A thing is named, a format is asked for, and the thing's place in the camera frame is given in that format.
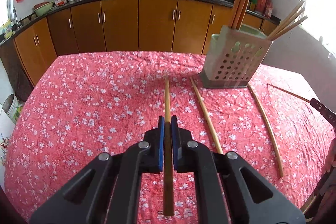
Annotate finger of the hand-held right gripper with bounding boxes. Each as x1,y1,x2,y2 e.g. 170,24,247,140
309,97,336,128

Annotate yellow detergent bottle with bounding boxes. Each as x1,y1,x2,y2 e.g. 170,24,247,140
2,18,16,40

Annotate large bright window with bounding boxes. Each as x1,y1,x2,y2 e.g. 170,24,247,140
301,0,336,63

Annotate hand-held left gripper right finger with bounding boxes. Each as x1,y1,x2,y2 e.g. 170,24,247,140
171,115,307,224

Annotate wooden base cabinets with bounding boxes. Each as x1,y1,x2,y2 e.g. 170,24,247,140
0,0,279,88

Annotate small side window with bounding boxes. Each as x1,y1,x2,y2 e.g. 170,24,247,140
0,0,16,30

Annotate red floral tablecloth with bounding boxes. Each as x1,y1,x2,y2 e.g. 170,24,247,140
4,51,336,224

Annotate white bucket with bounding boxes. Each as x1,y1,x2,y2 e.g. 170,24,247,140
1,94,24,124

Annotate person's right hand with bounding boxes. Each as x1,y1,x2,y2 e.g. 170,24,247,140
322,135,336,175

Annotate perforated beige chopstick holder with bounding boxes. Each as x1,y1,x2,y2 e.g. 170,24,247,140
201,25,274,89

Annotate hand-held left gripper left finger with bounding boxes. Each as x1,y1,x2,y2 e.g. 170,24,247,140
28,115,166,224

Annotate green basin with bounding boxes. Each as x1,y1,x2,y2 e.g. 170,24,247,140
34,1,54,17

